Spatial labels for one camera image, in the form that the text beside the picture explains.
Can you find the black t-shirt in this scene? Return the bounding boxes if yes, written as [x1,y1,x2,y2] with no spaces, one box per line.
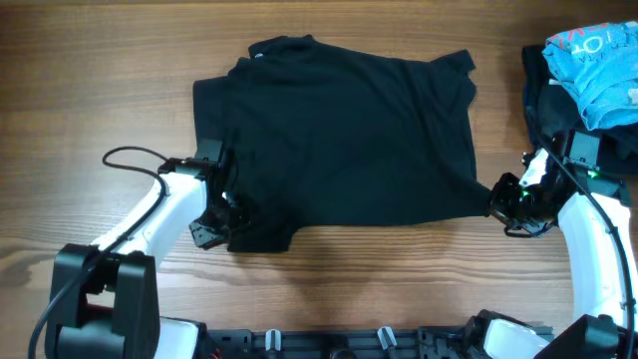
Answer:
[192,36,489,253]

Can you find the dark navy folded clothes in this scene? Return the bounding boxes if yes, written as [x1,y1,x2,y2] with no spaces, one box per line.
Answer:
[521,45,637,176]

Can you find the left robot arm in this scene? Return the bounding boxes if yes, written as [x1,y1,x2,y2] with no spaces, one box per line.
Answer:
[28,140,247,358]

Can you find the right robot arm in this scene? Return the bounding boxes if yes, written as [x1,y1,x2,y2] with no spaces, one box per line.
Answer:
[463,131,637,358]

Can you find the light blue printed shirt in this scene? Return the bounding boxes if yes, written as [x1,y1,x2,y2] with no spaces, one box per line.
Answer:
[542,21,637,131]

